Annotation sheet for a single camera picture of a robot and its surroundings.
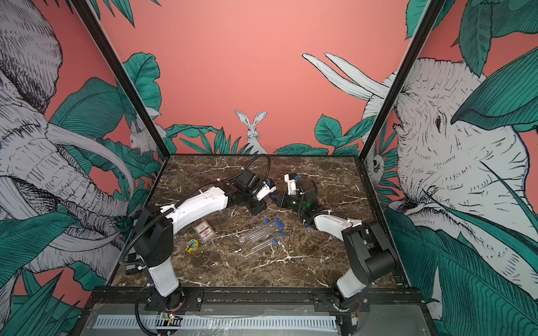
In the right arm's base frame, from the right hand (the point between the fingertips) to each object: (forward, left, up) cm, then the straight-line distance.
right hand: (269, 192), depth 86 cm
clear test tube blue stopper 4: (-17, +3, -15) cm, 23 cm away
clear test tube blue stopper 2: (-12, +2, -16) cm, 20 cm away
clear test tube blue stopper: (-6, +2, -16) cm, 17 cm away
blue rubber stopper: (-8, -17, -16) cm, 24 cm away
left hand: (-2, +2, -4) cm, 5 cm away
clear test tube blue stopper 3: (-12, +3, -16) cm, 20 cm away
